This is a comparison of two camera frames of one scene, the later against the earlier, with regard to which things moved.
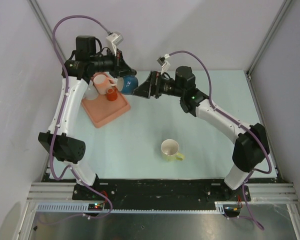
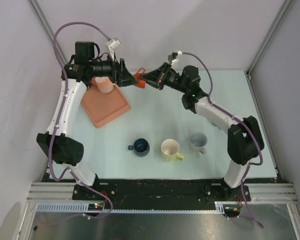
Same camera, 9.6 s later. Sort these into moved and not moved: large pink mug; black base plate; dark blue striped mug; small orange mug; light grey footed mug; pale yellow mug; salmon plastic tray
Moved: light grey footed mug; dark blue striped mug; small orange mug
Not moved: black base plate; large pink mug; pale yellow mug; salmon plastic tray
